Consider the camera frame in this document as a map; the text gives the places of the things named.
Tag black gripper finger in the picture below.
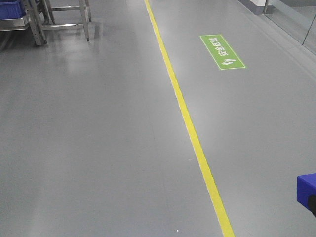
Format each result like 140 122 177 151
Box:
308 195 316 218

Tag blue plastic bottle part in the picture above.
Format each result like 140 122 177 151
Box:
297 173 316 210

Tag green floor safety sign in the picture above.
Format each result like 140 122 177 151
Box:
199 34 246 70

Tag blue bin on rack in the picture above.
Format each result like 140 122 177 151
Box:
0 0 26 20

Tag metal rack frame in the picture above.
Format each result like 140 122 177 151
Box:
0 0 91 46

